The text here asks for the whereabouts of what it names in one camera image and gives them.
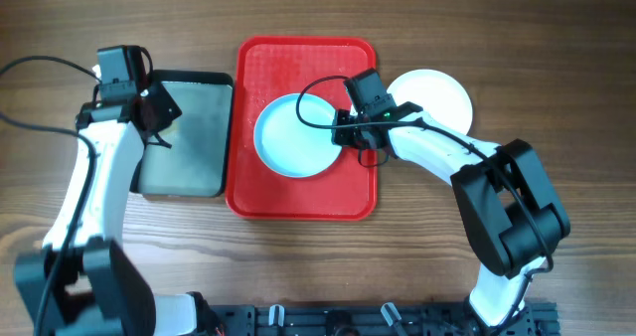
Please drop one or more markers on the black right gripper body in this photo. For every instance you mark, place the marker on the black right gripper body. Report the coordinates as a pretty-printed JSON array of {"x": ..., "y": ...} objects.
[{"x": 350, "y": 136}]

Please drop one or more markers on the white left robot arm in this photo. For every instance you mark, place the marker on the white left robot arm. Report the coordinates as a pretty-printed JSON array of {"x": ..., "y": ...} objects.
[{"x": 82, "y": 282}]

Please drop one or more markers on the red plastic tray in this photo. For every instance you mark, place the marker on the red plastic tray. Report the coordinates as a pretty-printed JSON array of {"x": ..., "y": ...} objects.
[{"x": 269, "y": 67}]

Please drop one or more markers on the white plate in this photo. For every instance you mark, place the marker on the white plate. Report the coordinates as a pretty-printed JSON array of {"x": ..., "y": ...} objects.
[{"x": 439, "y": 94}]

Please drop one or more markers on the black metal-lined tray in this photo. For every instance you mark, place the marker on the black metal-lined tray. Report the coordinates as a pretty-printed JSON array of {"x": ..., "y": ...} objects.
[{"x": 196, "y": 164}]

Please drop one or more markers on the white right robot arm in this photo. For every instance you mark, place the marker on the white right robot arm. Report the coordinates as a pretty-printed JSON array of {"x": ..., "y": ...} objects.
[{"x": 510, "y": 210}]

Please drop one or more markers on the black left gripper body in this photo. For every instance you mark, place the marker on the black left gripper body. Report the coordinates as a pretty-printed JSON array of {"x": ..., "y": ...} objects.
[{"x": 166, "y": 107}]

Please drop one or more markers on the light blue plate with stain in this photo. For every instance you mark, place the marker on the light blue plate with stain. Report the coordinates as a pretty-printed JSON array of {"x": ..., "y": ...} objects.
[{"x": 289, "y": 147}]

